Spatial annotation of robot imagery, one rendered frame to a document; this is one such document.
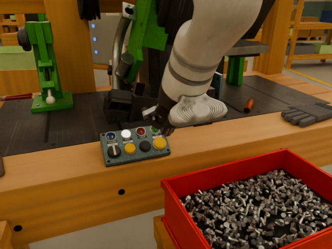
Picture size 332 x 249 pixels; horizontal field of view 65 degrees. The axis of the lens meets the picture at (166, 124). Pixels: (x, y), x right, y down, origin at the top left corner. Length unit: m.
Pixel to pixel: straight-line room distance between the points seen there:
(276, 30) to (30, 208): 1.27
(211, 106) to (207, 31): 0.13
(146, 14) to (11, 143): 0.48
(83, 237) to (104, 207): 1.07
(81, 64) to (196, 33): 0.84
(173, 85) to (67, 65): 0.76
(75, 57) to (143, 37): 0.43
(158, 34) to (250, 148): 0.40
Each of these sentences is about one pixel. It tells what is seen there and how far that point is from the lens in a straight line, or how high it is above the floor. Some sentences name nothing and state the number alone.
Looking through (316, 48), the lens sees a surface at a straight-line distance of 6.36.
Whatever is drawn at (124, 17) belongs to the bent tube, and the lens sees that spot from 0.79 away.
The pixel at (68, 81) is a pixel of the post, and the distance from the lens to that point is 1.12.
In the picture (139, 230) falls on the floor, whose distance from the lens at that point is 1.67.
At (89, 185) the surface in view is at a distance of 0.59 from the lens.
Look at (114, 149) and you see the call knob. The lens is 0.57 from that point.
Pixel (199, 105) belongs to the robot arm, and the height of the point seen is 1.09.
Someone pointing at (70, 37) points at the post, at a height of 1.10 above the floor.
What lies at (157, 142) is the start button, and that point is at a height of 0.94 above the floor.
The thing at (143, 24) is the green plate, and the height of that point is 1.17.
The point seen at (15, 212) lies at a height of 0.84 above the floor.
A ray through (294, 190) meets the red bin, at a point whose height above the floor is 0.88.
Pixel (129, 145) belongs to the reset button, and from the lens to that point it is 0.58.
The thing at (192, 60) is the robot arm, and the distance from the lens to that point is 0.34.
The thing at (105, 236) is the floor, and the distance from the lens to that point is 1.67.
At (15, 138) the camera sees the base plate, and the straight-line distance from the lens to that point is 0.79.
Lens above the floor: 1.23
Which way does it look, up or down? 25 degrees down
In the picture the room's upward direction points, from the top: straight up
